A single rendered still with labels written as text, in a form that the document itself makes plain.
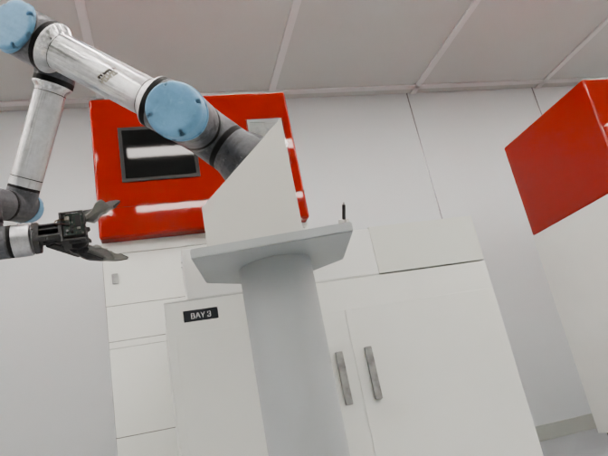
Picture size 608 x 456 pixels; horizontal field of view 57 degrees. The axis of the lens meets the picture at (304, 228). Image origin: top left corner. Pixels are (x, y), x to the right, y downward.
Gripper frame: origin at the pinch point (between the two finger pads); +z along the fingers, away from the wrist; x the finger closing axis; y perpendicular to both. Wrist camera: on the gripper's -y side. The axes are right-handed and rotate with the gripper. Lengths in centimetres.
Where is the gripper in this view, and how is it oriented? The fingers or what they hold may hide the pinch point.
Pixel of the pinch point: (125, 230)
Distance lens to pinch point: 142.4
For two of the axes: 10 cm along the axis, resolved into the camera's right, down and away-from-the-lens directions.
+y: 2.3, -3.8, -9.0
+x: -2.4, -9.2, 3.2
